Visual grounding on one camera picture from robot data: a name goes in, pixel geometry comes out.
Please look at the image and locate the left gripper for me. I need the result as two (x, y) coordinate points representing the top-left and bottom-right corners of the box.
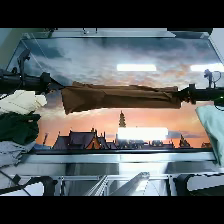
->
(39, 72), (65, 95)

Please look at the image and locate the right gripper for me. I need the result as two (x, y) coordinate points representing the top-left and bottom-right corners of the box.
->
(172, 83), (199, 105)

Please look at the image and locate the brown polo shirt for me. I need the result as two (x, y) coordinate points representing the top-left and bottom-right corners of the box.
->
(60, 81), (183, 116)

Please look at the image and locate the cream garment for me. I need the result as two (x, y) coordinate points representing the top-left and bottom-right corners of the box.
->
(0, 89), (48, 116)

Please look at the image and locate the pale green garment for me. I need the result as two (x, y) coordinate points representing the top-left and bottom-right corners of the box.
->
(195, 104), (224, 167)

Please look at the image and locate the grey garment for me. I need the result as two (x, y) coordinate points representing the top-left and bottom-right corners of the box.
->
(0, 140), (36, 169)

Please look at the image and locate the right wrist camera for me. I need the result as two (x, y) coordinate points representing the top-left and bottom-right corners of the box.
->
(203, 68), (222, 90)

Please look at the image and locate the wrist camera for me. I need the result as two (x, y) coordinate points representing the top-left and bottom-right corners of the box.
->
(16, 48), (32, 80)
(203, 68), (222, 90)

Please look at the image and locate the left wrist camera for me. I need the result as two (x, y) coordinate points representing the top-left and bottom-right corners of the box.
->
(16, 48), (32, 80)

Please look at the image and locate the silver frame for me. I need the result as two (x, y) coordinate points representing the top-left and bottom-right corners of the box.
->
(0, 150), (224, 197)

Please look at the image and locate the black cable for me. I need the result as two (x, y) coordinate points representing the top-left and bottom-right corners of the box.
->
(0, 169), (26, 193)

